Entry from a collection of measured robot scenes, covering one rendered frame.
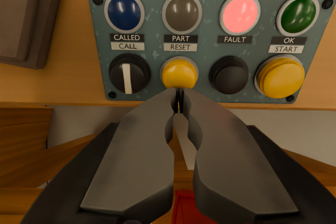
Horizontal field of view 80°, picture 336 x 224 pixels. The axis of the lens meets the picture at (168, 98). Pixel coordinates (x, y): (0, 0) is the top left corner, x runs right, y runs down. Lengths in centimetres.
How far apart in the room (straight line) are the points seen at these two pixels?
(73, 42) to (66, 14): 3
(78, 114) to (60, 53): 98
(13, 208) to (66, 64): 29
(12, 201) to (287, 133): 114
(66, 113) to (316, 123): 132
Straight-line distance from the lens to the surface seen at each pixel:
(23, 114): 105
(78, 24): 20
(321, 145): 135
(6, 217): 34
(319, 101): 21
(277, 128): 122
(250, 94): 16
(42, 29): 20
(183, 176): 31
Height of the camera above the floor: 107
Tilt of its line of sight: 87 degrees down
